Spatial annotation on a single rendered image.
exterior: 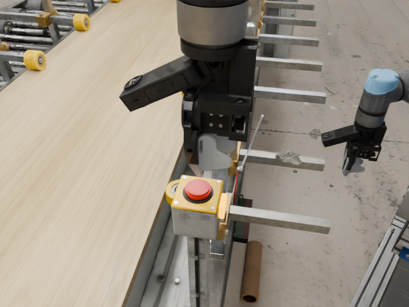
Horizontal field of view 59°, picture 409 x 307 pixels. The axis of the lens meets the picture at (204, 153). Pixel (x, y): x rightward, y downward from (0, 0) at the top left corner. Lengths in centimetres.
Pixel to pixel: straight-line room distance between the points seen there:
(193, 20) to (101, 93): 113
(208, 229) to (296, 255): 148
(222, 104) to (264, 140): 228
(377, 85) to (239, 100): 66
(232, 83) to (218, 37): 6
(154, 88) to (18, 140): 93
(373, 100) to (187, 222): 67
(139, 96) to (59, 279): 56
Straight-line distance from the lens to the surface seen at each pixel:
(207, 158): 49
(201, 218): 56
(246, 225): 120
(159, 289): 117
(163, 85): 44
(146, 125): 127
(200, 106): 43
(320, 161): 123
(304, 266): 201
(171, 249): 124
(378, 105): 108
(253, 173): 241
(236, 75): 42
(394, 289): 182
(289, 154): 120
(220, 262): 111
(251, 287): 180
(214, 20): 38
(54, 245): 97
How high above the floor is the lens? 163
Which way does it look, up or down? 40 degrees down
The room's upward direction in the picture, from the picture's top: straight up
